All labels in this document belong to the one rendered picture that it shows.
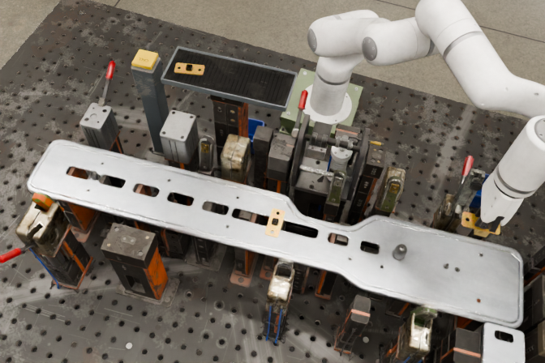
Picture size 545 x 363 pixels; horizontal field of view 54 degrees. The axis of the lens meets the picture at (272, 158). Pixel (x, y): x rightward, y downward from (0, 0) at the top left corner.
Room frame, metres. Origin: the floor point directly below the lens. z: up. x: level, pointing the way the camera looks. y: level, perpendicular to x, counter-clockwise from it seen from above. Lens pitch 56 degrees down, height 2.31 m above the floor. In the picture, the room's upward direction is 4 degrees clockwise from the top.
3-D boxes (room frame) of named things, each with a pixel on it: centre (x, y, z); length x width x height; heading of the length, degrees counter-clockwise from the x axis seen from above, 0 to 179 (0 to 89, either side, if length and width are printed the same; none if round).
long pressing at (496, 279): (0.67, 0.00, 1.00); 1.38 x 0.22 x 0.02; 78
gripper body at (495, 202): (0.58, -0.48, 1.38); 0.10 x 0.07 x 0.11; 169
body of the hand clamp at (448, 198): (0.74, -0.51, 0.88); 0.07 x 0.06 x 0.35; 168
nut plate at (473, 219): (0.58, -0.48, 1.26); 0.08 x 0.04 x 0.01; 79
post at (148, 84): (1.10, 0.39, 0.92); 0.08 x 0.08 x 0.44; 78
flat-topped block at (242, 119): (1.04, 0.14, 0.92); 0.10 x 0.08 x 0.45; 78
